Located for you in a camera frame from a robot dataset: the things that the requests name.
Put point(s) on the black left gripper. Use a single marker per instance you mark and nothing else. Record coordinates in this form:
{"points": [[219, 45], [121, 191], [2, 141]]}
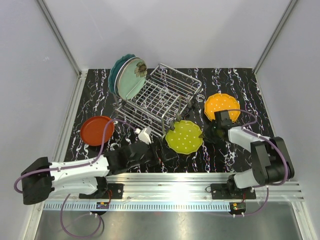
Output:
{"points": [[156, 156]]}

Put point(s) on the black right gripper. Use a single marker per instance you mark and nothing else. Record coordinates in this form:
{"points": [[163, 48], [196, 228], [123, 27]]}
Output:
{"points": [[206, 135]]}

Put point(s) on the lime green dotted plate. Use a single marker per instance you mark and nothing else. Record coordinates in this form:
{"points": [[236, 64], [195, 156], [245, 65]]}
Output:
{"points": [[184, 139]]}

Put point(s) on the orange dotted scalloped plate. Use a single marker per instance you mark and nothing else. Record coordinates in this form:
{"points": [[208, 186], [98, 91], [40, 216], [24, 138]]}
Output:
{"points": [[220, 102]]}

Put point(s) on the white plate green rim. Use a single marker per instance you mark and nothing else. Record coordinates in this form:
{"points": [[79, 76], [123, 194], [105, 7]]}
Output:
{"points": [[119, 74]]}

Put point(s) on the light green flower plate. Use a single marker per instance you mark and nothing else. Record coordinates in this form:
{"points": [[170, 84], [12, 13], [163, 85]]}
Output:
{"points": [[132, 79]]}

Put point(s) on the teal scalloped plate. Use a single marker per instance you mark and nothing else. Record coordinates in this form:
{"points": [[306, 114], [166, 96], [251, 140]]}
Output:
{"points": [[115, 69]]}

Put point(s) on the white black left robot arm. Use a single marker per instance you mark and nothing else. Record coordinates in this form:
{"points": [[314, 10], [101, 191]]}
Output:
{"points": [[87, 178]]}

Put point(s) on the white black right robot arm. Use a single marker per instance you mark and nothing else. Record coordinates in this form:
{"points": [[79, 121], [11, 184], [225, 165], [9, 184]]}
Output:
{"points": [[271, 164]]}

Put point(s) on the right small circuit board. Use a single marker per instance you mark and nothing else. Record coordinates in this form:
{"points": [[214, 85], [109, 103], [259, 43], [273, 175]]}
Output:
{"points": [[239, 206]]}

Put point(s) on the small circuit board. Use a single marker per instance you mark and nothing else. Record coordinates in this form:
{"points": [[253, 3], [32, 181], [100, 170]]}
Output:
{"points": [[239, 206], [102, 205]]}

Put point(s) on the orange round plastic plate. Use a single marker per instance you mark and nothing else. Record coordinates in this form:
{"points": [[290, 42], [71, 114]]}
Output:
{"points": [[92, 130]]}

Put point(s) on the left small circuit board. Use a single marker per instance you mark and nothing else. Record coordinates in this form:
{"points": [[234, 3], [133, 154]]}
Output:
{"points": [[102, 205]]}

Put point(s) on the aluminium front mounting rail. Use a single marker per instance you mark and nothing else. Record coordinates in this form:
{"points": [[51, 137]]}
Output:
{"points": [[170, 192]]}

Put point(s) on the silver wire dish rack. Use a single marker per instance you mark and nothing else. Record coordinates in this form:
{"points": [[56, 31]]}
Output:
{"points": [[166, 97]]}

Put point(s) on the aluminium frame rail left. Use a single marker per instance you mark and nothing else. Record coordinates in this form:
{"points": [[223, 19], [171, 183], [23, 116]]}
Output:
{"points": [[76, 95]]}

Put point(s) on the aluminium frame post right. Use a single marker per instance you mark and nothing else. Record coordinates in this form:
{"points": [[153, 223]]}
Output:
{"points": [[275, 34]]}

